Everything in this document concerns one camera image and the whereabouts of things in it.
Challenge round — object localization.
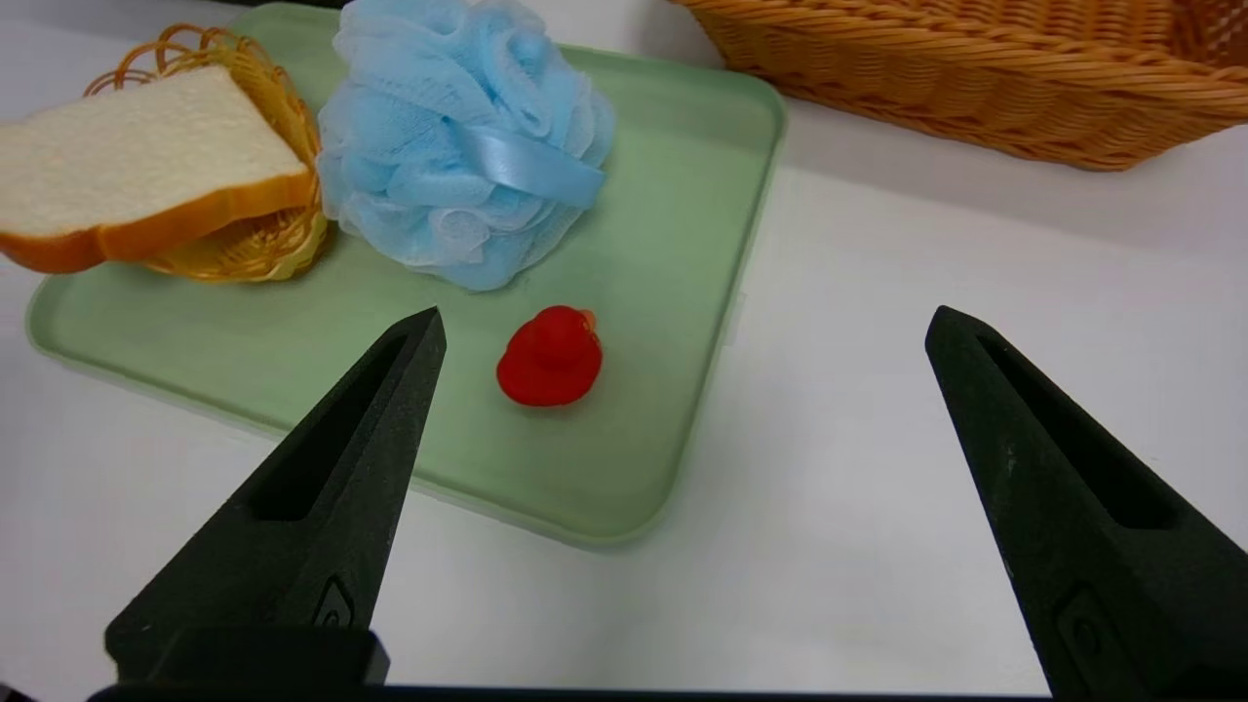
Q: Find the light blue bath loofah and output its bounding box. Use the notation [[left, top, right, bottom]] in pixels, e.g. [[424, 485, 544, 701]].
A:
[[317, 0, 617, 293]]

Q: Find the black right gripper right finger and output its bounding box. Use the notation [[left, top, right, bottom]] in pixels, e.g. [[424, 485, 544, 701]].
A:
[[924, 305, 1248, 702]]

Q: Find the light green plastic tray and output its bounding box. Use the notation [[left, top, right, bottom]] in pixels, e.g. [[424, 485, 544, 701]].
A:
[[26, 2, 789, 549]]

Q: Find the orange wicker basket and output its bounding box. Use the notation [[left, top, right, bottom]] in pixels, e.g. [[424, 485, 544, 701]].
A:
[[673, 0, 1248, 173]]

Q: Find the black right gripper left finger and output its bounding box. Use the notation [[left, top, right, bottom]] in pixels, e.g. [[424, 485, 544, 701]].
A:
[[104, 306, 449, 687]]

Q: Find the toy bread slice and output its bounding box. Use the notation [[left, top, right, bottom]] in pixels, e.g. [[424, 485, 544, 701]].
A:
[[0, 64, 315, 276]]

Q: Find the small round yellow wicker basket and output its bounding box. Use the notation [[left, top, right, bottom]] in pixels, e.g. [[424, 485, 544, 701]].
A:
[[83, 23, 331, 284]]

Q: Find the red rubber duck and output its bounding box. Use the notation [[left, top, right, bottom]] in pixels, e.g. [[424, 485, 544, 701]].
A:
[[495, 305, 604, 409]]

